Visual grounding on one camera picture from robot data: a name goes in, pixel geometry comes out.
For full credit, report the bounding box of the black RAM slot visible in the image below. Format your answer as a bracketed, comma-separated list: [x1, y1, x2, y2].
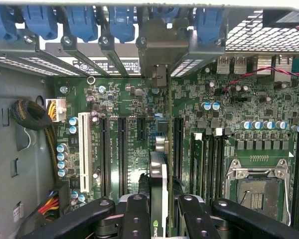
[294, 131, 299, 234]
[213, 129, 225, 200]
[203, 135, 214, 200]

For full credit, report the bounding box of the long black expansion slot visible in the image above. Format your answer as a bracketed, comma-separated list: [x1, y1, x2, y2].
[118, 116, 129, 196]
[99, 116, 111, 197]
[173, 116, 184, 181]

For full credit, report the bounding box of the CPU socket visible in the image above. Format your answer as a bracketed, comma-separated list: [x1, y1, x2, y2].
[225, 158, 292, 225]

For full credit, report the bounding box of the white expansion slot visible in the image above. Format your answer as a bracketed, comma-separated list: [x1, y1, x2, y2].
[78, 112, 93, 193]

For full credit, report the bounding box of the short black expansion slot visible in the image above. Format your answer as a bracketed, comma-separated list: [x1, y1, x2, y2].
[136, 117, 147, 141]

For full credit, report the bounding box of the thin metal locking lever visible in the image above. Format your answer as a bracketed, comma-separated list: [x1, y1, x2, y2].
[283, 171, 293, 224]

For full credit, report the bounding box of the green motherboard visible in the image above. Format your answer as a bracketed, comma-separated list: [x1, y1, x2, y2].
[53, 56, 299, 239]

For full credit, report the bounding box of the white power connector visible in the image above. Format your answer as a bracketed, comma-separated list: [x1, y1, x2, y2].
[45, 98, 67, 122]

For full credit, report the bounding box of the metal slot cover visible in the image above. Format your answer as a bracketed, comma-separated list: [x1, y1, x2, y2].
[19, 36, 85, 77]
[0, 37, 44, 75]
[169, 29, 226, 78]

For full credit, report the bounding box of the silver USB port block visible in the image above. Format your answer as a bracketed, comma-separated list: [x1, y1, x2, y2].
[216, 56, 248, 75]

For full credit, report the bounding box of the open dark PC case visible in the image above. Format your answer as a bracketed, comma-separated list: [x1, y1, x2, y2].
[0, 0, 299, 239]

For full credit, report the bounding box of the blue slot latch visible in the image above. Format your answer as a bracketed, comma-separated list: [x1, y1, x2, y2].
[195, 6, 225, 43]
[65, 5, 98, 43]
[109, 6, 136, 43]
[0, 4, 16, 41]
[21, 4, 58, 41]

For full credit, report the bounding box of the red yellow wire bundle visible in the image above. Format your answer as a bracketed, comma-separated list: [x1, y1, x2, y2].
[38, 190, 60, 218]

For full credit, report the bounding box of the black braided wire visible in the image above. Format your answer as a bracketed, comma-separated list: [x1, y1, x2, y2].
[9, 99, 58, 185]

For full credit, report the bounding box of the red black twisted wire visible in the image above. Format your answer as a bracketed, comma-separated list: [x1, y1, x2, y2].
[223, 66, 299, 95]

